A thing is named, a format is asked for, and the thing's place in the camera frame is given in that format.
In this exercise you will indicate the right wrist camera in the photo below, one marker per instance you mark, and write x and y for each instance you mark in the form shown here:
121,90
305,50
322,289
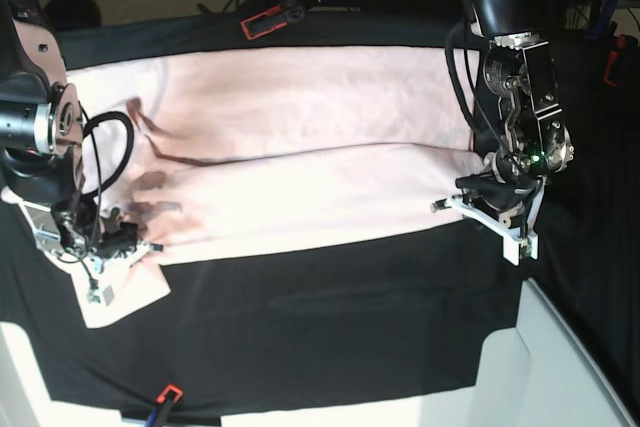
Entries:
100,295

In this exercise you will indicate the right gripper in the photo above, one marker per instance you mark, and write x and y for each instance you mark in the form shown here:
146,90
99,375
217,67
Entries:
120,247

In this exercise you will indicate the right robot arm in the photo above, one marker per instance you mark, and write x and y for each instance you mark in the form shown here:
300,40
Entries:
43,127

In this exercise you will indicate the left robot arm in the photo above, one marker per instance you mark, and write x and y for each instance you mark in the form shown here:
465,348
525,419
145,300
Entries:
533,141

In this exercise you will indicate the red clamp at front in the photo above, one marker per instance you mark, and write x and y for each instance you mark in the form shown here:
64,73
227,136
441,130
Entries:
170,394

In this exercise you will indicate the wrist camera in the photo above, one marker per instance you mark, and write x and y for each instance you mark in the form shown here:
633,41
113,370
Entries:
517,249
100,295

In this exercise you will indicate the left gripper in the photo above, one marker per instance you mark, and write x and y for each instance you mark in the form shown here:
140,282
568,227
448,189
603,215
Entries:
507,209

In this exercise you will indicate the light pink T-shirt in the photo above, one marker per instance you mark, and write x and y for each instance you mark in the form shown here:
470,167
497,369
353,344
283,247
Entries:
260,151

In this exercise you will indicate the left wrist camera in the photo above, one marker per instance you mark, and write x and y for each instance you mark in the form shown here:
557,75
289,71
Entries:
517,249

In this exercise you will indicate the red black clamp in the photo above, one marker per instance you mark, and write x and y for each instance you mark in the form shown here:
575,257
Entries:
271,20

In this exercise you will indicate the black table cloth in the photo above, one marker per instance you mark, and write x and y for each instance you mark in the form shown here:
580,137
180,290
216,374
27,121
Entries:
370,321

